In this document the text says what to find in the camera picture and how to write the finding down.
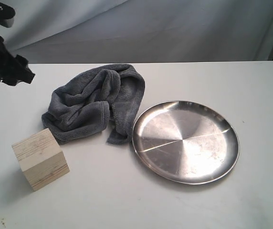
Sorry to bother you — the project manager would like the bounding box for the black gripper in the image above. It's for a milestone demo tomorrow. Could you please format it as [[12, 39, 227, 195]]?
[[0, 36, 35, 86]]

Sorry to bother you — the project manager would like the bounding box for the light wooden cube block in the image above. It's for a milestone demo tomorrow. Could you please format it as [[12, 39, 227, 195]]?
[[12, 128, 70, 191]]

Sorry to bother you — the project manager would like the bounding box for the grey microfibre cloth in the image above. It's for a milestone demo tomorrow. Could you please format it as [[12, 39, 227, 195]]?
[[42, 64, 145, 145]]

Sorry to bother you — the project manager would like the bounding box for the grey backdrop curtain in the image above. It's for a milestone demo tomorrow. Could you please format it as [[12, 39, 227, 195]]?
[[0, 0, 273, 63]]

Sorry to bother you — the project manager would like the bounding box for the round stainless steel plate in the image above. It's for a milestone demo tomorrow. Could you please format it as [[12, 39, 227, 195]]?
[[132, 101, 240, 185]]

